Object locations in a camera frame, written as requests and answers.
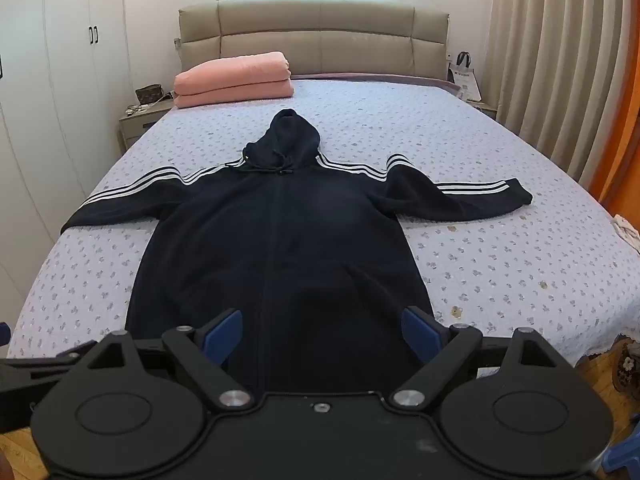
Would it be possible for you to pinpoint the blue plastic stool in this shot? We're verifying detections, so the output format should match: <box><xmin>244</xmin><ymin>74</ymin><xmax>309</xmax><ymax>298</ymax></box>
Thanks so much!
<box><xmin>600</xmin><ymin>437</ymin><xmax>640</xmax><ymax>480</ymax></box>

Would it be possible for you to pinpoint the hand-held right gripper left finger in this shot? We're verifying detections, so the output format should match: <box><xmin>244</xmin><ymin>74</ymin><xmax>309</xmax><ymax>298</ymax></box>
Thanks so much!
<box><xmin>64</xmin><ymin>308</ymin><xmax>253</xmax><ymax>409</ymax></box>

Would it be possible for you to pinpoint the dark navy striped hoodie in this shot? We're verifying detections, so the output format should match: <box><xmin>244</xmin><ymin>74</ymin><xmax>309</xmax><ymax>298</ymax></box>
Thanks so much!
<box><xmin>60</xmin><ymin>108</ymin><xmax>534</xmax><ymax>395</ymax></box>

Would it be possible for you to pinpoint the white shopping bag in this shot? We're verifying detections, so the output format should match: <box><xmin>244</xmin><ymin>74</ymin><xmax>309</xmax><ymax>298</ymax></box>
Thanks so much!
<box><xmin>446</xmin><ymin>51</ymin><xmax>483</xmax><ymax>103</ymax></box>

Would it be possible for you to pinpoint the patterned slipper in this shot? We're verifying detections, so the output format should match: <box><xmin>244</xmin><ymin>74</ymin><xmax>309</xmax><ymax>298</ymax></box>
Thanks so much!
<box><xmin>612</xmin><ymin>342</ymin><xmax>640</xmax><ymax>393</ymax></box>

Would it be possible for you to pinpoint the white wardrobe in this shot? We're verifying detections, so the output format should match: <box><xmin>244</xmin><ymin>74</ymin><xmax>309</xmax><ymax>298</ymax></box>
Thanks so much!
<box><xmin>0</xmin><ymin>0</ymin><xmax>143</xmax><ymax>321</ymax></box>

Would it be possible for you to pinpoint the white crumpled cloth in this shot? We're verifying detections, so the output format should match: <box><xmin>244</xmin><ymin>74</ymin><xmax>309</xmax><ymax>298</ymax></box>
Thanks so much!
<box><xmin>612</xmin><ymin>214</ymin><xmax>640</xmax><ymax>253</ymax></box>

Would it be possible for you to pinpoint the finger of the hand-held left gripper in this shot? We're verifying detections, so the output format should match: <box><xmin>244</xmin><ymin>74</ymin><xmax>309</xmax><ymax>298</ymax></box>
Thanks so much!
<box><xmin>0</xmin><ymin>340</ymin><xmax>99</xmax><ymax>433</ymax></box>

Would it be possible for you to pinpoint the folded pink blanket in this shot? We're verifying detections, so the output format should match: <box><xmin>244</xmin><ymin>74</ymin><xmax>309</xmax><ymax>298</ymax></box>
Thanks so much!
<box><xmin>173</xmin><ymin>51</ymin><xmax>296</xmax><ymax>110</ymax></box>

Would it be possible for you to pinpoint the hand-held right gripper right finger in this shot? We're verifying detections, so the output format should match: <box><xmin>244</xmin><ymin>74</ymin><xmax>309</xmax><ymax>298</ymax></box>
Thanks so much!
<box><xmin>389</xmin><ymin>305</ymin><xmax>577</xmax><ymax>408</ymax></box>

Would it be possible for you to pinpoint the beige curtain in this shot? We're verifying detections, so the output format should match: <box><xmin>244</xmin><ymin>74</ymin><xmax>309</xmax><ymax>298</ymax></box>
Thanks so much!
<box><xmin>487</xmin><ymin>0</ymin><xmax>632</xmax><ymax>186</ymax></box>

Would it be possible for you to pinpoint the beige padded headboard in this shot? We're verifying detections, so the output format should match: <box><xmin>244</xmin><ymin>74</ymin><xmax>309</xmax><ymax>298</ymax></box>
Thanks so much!
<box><xmin>177</xmin><ymin>0</ymin><xmax>450</xmax><ymax>81</ymax></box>

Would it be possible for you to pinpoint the beige nightstand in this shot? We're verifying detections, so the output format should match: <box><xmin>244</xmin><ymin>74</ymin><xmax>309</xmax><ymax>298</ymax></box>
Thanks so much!
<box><xmin>467</xmin><ymin>100</ymin><xmax>498</xmax><ymax>121</ymax></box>
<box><xmin>118</xmin><ymin>95</ymin><xmax>176</xmax><ymax>153</ymax></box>

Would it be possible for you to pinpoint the orange door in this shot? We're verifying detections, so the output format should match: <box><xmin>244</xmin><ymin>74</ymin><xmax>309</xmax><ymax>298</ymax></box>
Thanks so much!
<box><xmin>587</xmin><ymin>0</ymin><xmax>640</xmax><ymax>221</ymax></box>

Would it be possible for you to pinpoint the bed with floral bedspread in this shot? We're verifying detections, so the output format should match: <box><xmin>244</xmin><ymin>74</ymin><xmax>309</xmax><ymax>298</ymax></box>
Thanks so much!
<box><xmin>9</xmin><ymin>74</ymin><xmax>628</xmax><ymax>367</ymax></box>

